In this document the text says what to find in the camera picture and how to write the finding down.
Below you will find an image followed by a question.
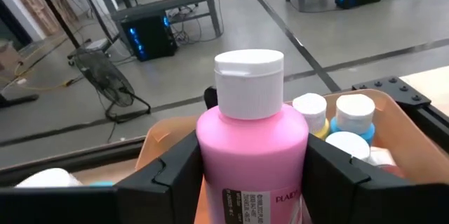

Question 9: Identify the small blue paint bottle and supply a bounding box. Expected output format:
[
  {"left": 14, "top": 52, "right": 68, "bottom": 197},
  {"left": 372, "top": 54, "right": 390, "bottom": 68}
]
[{"left": 329, "top": 93, "right": 376, "bottom": 146}]

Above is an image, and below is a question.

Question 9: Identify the yellow extension cable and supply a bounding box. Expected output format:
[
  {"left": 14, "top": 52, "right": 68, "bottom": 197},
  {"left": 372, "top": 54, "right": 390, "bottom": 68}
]
[{"left": 0, "top": 34, "right": 76, "bottom": 92}]

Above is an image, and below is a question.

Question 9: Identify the black fan cable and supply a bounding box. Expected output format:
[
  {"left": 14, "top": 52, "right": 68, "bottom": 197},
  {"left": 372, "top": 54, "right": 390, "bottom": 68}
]
[{"left": 107, "top": 120, "right": 119, "bottom": 144}]

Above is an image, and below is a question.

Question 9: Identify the brown cardboard box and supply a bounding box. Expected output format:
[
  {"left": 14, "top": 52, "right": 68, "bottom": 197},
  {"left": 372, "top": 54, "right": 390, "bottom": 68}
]
[{"left": 0, "top": 39, "right": 22, "bottom": 74}]

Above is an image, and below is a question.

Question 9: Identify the black floor fan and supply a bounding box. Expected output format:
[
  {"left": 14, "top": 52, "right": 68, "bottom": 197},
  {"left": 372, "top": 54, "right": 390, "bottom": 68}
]
[{"left": 72, "top": 46, "right": 152, "bottom": 124}]

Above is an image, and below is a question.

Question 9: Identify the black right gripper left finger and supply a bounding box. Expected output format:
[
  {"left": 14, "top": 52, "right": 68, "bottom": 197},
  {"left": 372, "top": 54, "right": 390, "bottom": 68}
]
[{"left": 114, "top": 131, "right": 205, "bottom": 224}]

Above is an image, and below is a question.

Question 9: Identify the large teal paint bottle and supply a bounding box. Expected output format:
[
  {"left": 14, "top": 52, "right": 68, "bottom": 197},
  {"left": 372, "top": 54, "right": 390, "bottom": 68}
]
[{"left": 15, "top": 167, "right": 115, "bottom": 187}]

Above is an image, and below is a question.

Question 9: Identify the small burnt sienna paint bottle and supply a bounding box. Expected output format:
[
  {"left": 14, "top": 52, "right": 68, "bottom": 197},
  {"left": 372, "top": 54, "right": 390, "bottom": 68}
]
[{"left": 325, "top": 131, "right": 372, "bottom": 164}]

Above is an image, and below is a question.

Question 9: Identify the large pink paint bottle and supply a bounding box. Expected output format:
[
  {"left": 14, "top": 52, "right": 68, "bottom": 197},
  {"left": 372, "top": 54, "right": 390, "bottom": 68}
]
[{"left": 195, "top": 48, "right": 310, "bottom": 224}]

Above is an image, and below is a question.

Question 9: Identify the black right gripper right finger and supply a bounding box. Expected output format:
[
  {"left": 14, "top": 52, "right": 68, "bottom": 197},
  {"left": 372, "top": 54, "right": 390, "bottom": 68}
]
[{"left": 301, "top": 133, "right": 418, "bottom": 224}]

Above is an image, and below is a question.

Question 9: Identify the orange translucent plastic bin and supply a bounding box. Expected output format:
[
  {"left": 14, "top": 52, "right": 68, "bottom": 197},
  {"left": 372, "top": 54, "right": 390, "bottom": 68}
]
[{"left": 135, "top": 88, "right": 449, "bottom": 224}]

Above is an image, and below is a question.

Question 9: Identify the small yellow paint bottle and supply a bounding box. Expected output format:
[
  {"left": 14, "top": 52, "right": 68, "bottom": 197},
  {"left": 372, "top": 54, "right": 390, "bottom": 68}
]
[{"left": 292, "top": 92, "right": 331, "bottom": 140}]

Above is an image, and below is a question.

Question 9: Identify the wooden pallet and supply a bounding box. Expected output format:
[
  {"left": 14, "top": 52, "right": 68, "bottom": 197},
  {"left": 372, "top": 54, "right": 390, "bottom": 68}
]
[{"left": 10, "top": 0, "right": 80, "bottom": 37}]

